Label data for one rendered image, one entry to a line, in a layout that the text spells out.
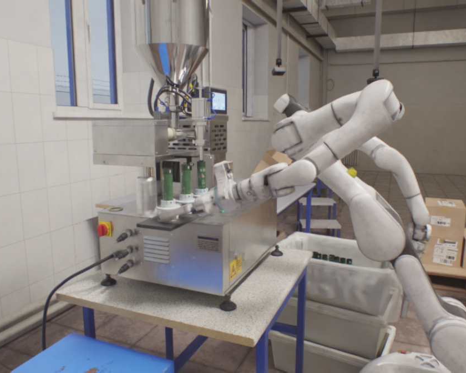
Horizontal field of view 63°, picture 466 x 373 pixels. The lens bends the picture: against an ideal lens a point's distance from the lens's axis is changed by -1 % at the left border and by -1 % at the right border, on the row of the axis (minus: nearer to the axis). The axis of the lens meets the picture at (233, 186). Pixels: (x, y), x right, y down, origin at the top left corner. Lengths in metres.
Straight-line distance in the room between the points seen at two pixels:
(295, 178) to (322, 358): 1.33
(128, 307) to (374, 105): 0.94
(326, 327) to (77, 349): 1.18
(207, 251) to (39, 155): 1.77
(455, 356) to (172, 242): 0.99
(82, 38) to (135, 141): 2.46
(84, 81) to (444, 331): 3.17
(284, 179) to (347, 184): 0.42
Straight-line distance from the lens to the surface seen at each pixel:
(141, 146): 1.30
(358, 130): 1.01
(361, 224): 1.35
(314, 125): 1.15
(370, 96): 1.04
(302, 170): 0.98
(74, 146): 2.97
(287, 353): 2.23
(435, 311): 1.50
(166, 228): 1.12
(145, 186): 1.31
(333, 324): 2.04
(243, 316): 1.23
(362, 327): 2.00
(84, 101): 3.63
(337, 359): 2.09
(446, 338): 1.49
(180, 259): 1.27
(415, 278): 1.45
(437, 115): 11.45
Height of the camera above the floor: 1.33
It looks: 9 degrees down
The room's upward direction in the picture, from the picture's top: straight up
